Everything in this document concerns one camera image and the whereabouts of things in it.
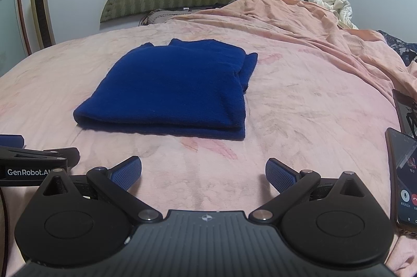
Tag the cream quilt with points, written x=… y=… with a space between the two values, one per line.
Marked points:
x=335 y=4

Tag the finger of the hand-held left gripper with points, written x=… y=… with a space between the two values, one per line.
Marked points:
x=13 y=140
x=70 y=155

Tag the smartphone with picture screen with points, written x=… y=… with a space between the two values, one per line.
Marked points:
x=407 y=110

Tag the smartphone with call screen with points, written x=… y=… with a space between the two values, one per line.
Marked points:
x=405 y=172

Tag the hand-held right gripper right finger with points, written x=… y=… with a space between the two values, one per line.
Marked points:
x=279 y=173

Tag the pink bed sheet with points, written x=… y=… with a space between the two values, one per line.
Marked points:
x=309 y=120

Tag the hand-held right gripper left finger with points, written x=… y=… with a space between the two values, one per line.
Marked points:
x=127 y=173

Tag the gold tower air conditioner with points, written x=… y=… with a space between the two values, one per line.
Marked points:
x=41 y=13

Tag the blue beaded sweater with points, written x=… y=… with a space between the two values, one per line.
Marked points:
x=169 y=84

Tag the orange blanket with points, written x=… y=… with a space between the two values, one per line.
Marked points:
x=293 y=13

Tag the brown patterned pillow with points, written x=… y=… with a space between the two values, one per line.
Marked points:
x=159 y=17

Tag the dark patterned cloth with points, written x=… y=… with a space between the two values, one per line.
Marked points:
x=399 y=47

